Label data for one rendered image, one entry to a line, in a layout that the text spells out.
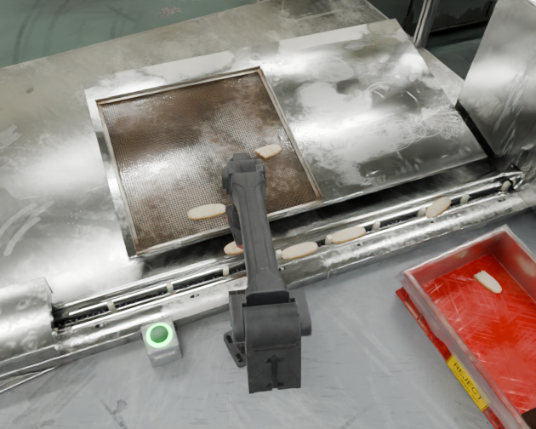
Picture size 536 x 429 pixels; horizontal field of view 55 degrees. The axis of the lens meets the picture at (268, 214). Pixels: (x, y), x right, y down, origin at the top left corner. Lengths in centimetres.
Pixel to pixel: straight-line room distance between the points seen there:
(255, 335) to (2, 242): 94
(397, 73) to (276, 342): 118
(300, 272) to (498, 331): 49
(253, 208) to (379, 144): 72
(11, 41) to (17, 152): 215
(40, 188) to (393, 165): 100
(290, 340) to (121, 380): 58
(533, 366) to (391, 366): 33
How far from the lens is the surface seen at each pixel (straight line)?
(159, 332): 115
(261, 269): 76
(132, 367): 122
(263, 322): 70
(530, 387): 133
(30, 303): 125
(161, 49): 201
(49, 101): 186
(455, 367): 124
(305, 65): 167
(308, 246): 131
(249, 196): 91
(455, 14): 358
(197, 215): 131
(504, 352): 134
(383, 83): 168
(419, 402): 123
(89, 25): 382
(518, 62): 151
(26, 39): 380
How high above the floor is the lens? 193
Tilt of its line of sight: 52 degrees down
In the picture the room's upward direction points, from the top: 3 degrees clockwise
